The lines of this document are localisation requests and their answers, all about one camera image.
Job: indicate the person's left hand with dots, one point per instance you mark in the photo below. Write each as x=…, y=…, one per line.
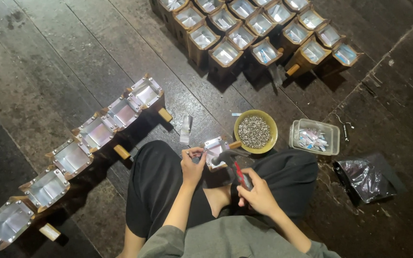
x=191, y=170

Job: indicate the person's right hand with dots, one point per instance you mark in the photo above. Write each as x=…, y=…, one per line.
x=260, y=197

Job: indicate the single wooden metal-lined scoop box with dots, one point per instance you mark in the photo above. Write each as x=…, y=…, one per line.
x=214, y=147

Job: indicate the person's bare leg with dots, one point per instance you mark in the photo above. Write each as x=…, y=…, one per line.
x=217, y=200
x=132, y=245

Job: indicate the folded shiny metal sheet piece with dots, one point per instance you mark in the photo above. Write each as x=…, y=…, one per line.
x=186, y=129

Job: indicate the person's black trousers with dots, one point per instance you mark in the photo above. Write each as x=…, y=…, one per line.
x=152, y=186

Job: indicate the person's grey shirt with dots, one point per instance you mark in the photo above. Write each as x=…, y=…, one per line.
x=235, y=240

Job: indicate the heap of small silver nails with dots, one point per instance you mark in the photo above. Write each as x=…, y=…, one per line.
x=253, y=132

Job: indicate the yellow bowl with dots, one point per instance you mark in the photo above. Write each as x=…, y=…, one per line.
x=273, y=125

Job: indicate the pile of cut metal strips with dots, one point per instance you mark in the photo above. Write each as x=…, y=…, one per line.
x=312, y=139

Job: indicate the clear plastic container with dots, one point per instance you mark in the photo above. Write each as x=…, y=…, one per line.
x=333, y=138

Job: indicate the black plastic bag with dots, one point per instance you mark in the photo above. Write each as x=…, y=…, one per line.
x=366, y=179

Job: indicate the row of riveted wooden boxes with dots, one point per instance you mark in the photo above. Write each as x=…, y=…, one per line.
x=70, y=157

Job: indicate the cluster of unfinished wooden boxes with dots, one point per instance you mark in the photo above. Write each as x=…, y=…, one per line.
x=249, y=32

